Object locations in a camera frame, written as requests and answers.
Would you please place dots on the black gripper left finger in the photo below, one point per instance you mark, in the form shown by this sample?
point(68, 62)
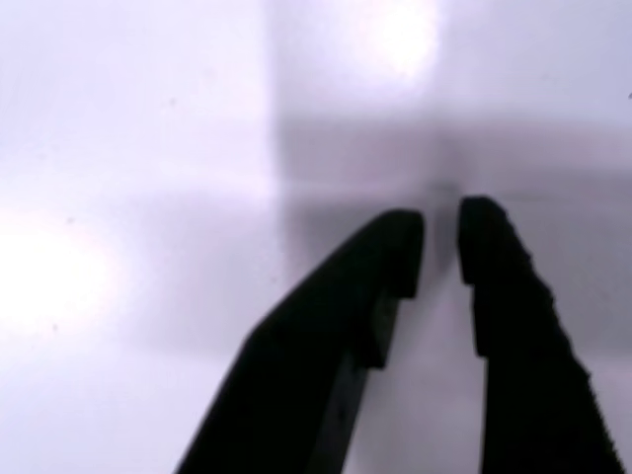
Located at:
point(316, 355)

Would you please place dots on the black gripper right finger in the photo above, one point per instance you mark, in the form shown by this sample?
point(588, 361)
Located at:
point(523, 375)

